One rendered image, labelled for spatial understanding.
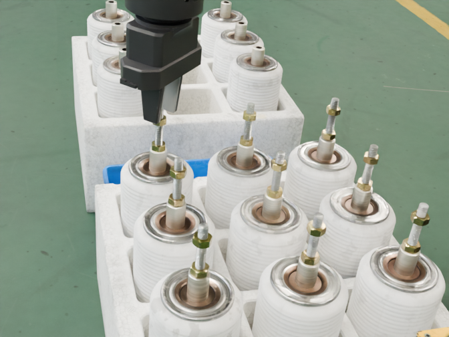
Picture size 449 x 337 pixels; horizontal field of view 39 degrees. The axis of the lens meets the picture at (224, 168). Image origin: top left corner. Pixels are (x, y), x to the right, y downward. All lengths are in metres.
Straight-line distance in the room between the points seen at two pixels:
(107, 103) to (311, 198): 0.41
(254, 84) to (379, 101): 0.62
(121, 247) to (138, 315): 0.12
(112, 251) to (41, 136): 0.63
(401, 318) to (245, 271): 0.19
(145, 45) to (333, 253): 0.34
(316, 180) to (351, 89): 0.87
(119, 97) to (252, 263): 0.44
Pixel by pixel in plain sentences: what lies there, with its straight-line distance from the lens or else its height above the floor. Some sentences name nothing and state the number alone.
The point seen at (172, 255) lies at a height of 0.24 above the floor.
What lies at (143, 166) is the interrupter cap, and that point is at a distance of 0.85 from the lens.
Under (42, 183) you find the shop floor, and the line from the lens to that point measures 1.27.
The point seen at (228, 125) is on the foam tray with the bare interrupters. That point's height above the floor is 0.17.
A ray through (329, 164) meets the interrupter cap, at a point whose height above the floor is 0.25.
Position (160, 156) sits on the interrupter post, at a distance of 0.83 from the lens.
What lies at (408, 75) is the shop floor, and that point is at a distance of 1.89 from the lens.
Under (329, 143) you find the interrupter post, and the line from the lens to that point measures 0.89.
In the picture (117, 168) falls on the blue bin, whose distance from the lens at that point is 1.09.
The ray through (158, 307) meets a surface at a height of 0.25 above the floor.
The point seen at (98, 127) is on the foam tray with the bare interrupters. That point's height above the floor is 0.18.
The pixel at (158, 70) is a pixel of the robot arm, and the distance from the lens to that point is 0.72.
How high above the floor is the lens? 0.72
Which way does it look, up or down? 33 degrees down
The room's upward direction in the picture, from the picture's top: 6 degrees clockwise
